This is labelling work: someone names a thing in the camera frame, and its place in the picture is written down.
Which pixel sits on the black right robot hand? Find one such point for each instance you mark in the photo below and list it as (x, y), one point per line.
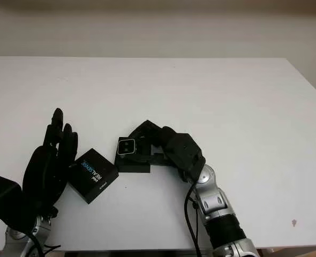
(167, 132)

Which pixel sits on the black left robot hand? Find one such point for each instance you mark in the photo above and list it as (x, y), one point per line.
(43, 171)

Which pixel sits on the small silver camera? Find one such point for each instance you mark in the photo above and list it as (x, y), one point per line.
(126, 146)

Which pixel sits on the black RealSense box lid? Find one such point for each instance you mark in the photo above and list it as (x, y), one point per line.
(93, 176)

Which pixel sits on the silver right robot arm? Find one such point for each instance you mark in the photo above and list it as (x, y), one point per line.
(217, 203)

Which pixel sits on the black box base with insert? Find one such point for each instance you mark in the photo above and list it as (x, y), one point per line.
(134, 168)

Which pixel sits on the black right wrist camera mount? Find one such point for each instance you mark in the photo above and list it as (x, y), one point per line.
(184, 155)

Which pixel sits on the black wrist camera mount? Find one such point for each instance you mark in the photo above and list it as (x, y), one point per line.
(5, 198)
(184, 155)

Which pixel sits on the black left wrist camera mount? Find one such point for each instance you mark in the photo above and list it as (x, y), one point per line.
(5, 198)

